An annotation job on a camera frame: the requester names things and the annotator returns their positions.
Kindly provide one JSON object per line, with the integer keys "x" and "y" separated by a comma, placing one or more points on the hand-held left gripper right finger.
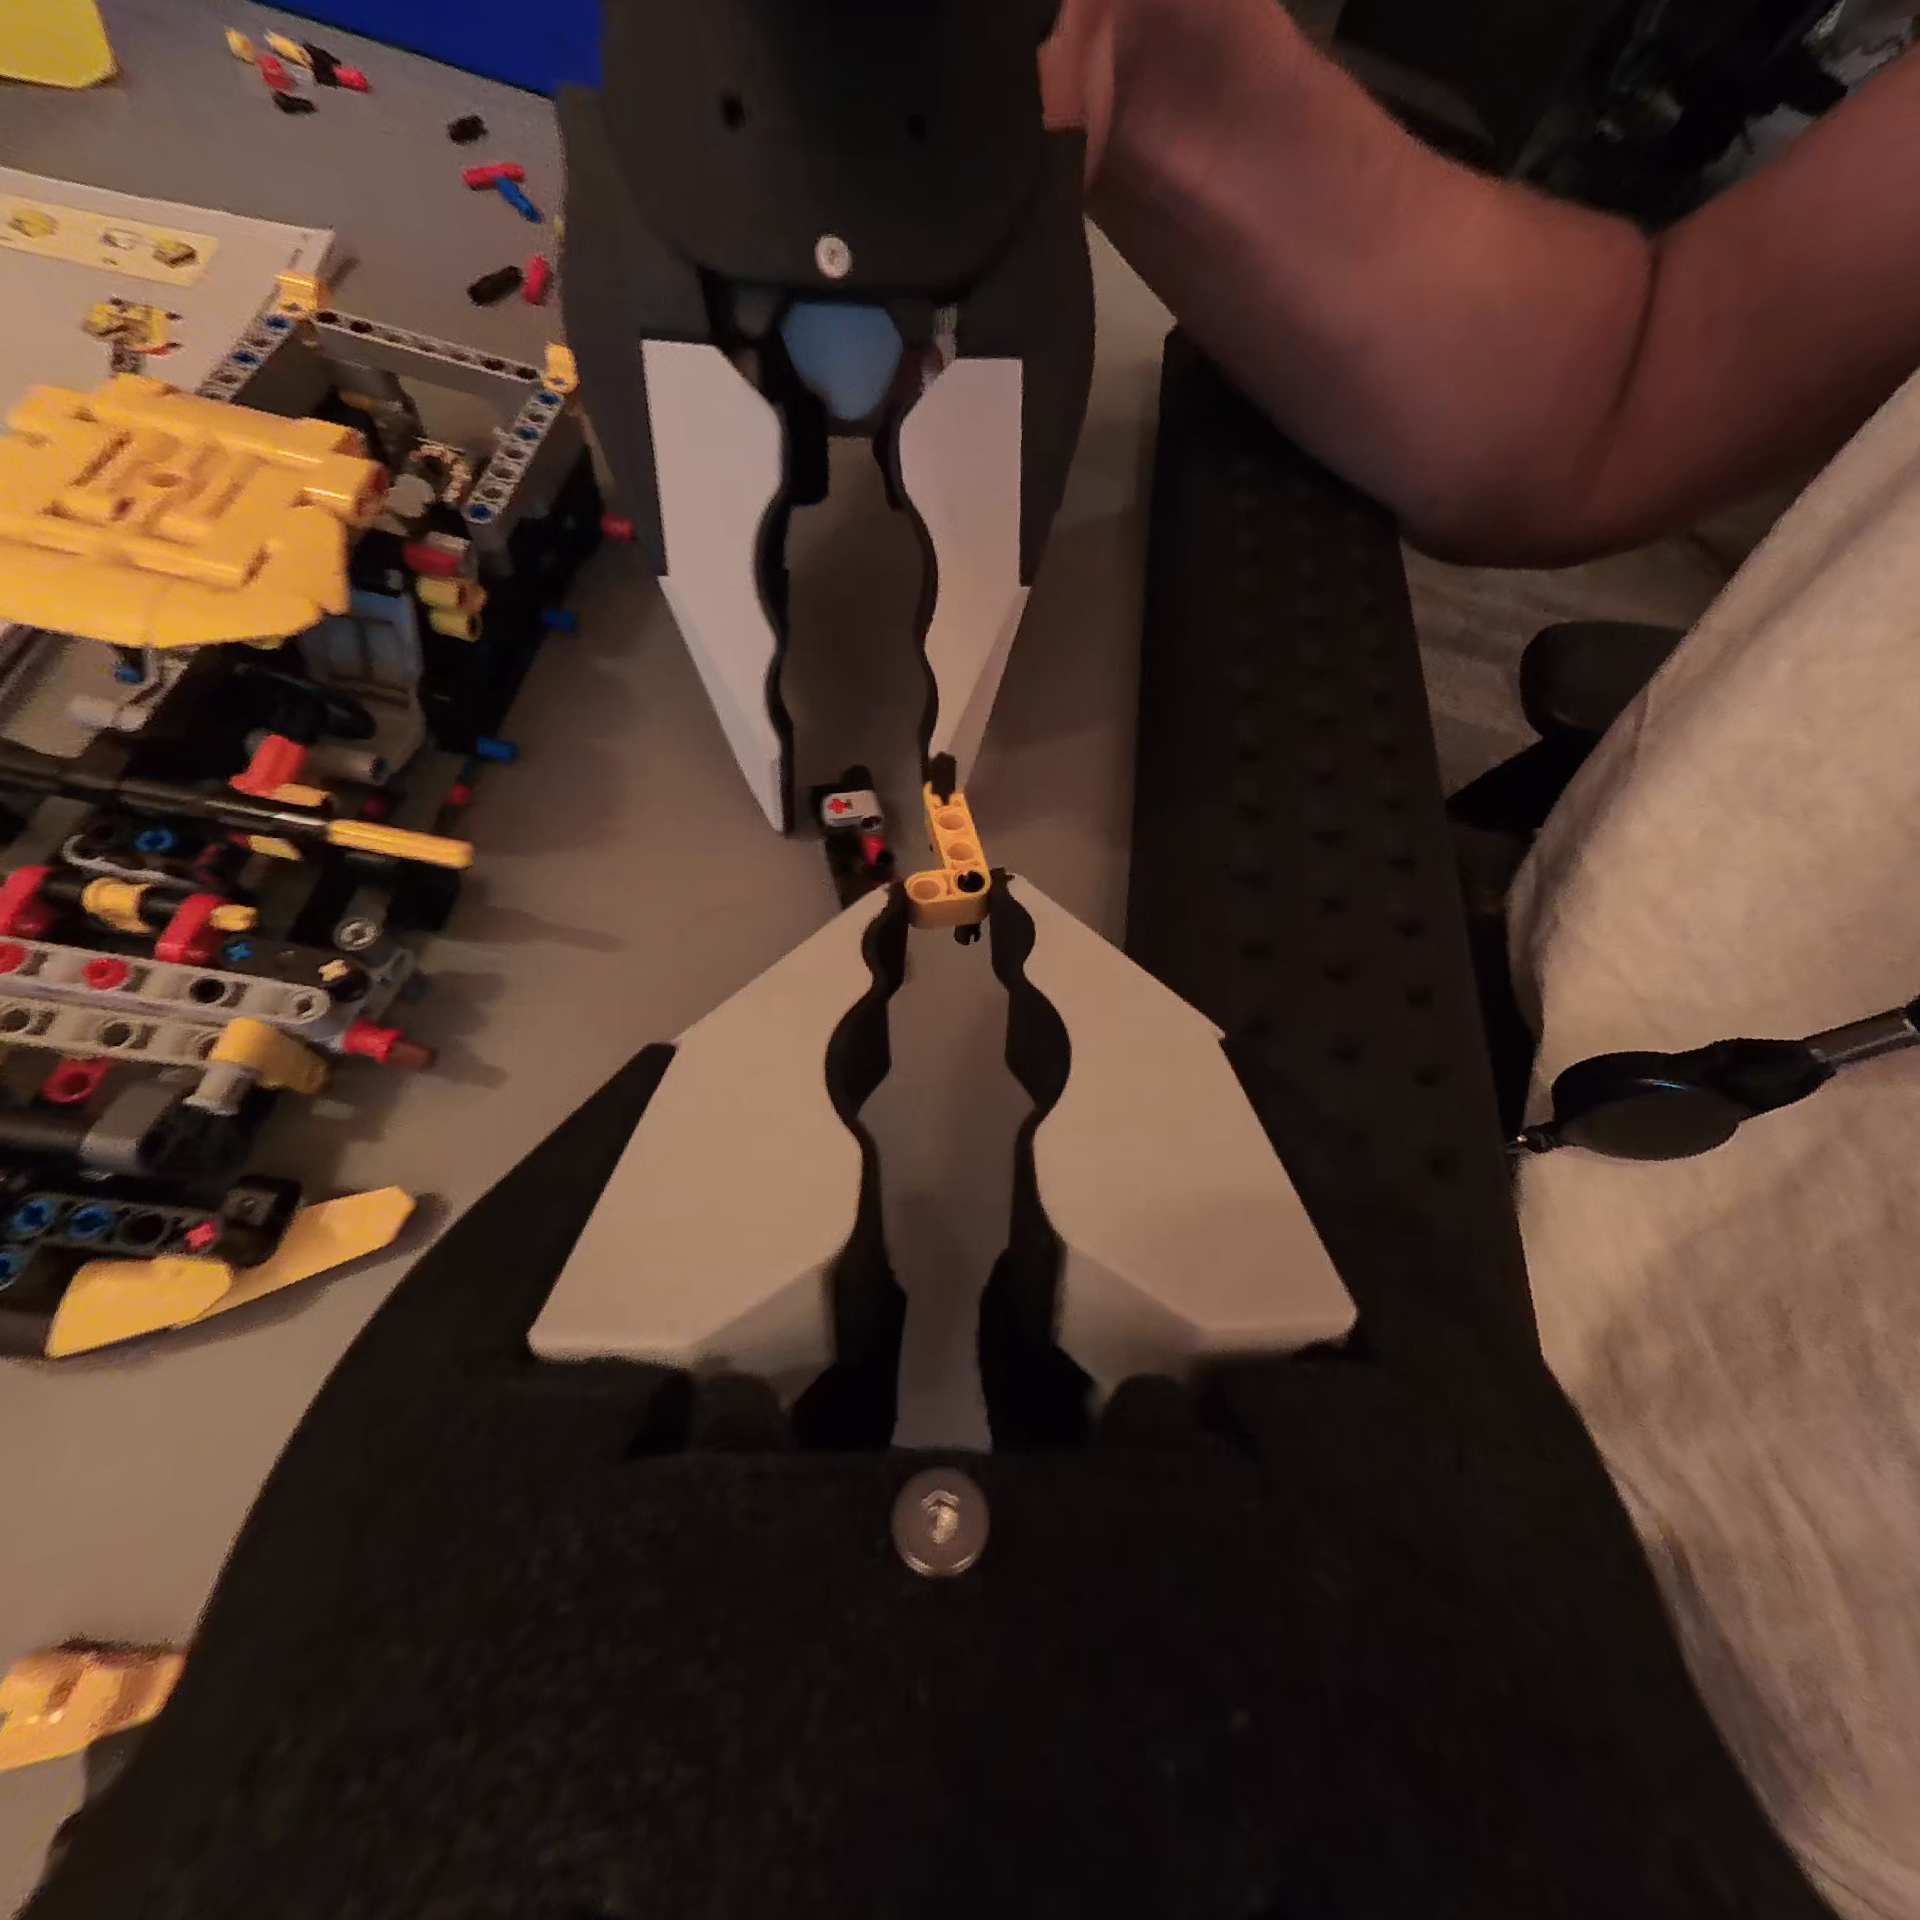
{"x": 1185, "y": 1201}

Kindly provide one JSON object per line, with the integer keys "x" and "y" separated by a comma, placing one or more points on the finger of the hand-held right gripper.
{"x": 704, "y": 524}
{"x": 975, "y": 524}

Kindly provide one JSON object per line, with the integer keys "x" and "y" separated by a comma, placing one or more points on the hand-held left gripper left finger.
{"x": 704, "y": 1201}

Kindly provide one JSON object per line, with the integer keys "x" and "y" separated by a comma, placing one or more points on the black toy beam with holes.
{"x": 826, "y": 801}

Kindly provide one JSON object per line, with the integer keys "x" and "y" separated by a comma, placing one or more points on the small yellow angled beam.
{"x": 948, "y": 839}

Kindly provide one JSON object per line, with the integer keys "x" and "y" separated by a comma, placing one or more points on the grey desk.
{"x": 600, "y": 930}

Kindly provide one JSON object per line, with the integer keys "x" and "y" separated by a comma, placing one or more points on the person's right hand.
{"x": 1171, "y": 90}

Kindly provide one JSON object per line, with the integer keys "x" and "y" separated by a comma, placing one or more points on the small heap of coloured pins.
{"x": 504, "y": 182}

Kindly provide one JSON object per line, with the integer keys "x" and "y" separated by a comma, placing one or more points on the black perforated pad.
{"x": 1276, "y": 750}

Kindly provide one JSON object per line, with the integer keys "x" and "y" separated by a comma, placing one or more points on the blue storage bin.
{"x": 450, "y": 23}

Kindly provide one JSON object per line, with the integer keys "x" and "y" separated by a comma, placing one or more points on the open instruction booklet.
{"x": 240, "y": 224}

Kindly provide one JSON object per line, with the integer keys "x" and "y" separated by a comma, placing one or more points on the partly built yellow toy car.
{"x": 148, "y": 495}

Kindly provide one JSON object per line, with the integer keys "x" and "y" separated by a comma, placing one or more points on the white t-shirt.
{"x": 1724, "y": 1348}

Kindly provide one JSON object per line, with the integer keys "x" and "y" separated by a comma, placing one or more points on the black chair armrest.
{"x": 1588, "y": 674}

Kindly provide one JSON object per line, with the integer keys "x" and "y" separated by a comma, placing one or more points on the yellow flat panel piece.
{"x": 43, "y": 36}

